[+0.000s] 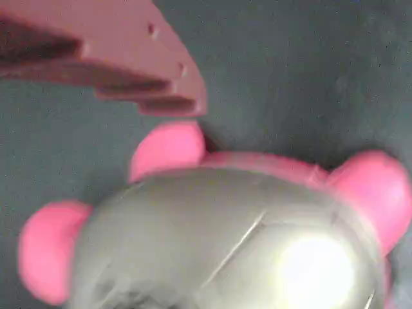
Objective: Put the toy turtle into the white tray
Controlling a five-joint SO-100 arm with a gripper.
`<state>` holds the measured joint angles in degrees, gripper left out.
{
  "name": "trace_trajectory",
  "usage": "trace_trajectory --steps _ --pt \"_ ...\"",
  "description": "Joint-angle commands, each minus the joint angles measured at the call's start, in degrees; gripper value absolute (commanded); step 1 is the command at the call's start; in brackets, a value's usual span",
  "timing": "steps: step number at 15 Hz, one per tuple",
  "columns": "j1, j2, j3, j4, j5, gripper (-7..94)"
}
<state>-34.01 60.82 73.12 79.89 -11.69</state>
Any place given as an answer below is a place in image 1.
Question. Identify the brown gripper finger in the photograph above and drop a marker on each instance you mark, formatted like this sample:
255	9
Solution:
128	42

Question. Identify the red turtle toy gold shell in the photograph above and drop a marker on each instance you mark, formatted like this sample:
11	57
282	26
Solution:
206	231

